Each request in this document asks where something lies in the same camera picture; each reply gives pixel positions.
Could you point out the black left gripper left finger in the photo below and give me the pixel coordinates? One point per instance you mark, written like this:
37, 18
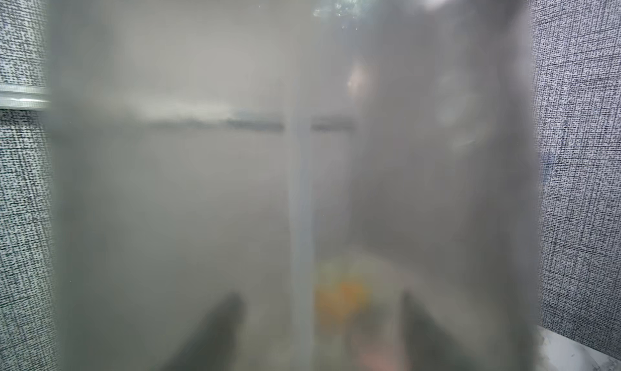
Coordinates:
212, 346

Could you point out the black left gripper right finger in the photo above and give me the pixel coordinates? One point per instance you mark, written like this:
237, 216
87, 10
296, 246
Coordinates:
427, 346

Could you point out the grey translucent bottle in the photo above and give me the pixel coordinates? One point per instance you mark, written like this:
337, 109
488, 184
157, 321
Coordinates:
318, 157

